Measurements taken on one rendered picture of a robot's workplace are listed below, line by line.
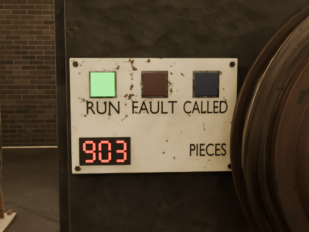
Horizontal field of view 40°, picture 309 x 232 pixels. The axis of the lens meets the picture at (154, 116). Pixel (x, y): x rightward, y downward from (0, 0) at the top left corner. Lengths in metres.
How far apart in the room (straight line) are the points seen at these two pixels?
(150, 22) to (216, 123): 0.19
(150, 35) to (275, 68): 0.22
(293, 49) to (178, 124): 0.22
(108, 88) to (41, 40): 6.12
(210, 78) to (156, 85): 0.08
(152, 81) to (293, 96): 0.22
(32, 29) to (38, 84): 0.83
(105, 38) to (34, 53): 6.10
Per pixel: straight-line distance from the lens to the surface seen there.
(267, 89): 0.56
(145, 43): 0.68
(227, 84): 0.68
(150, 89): 0.65
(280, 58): 0.56
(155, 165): 0.68
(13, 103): 6.87
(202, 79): 0.66
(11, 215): 3.76
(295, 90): 0.55
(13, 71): 6.84
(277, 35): 0.63
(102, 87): 0.65
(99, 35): 0.68
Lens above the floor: 1.22
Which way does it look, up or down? 6 degrees down
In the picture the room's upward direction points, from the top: straight up
